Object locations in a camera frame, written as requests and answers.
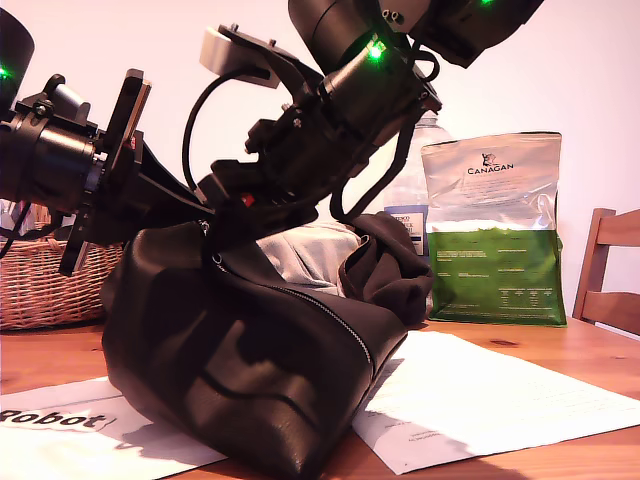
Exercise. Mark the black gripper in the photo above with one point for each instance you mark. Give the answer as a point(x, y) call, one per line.
point(295, 145)
point(65, 160)

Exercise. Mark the black leather zip bag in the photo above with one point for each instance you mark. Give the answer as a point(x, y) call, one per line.
point(225, 350)

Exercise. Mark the green silver pet food bag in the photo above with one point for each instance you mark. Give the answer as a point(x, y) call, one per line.
point(495, 280)

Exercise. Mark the wicker basket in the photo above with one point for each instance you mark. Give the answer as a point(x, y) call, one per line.
point(40, 290)

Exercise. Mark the dark brown grey-lined hoodie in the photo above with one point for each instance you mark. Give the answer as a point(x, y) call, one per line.
point(390, 270)

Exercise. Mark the large clear water bottle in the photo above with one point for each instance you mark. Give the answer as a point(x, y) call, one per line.
point(412, 230)

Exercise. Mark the white LeRobot text sticker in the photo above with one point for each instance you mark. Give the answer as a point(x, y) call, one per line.
point(50, 421)

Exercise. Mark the white printed paper sheet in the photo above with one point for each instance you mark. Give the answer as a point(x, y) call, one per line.
point(500, 400)

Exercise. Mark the wooden chair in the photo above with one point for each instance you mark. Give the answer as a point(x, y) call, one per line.
point(595, 260)

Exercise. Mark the arm wrist camera box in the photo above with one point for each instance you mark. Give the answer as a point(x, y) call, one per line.
point(72, 102)
point(217, 50)

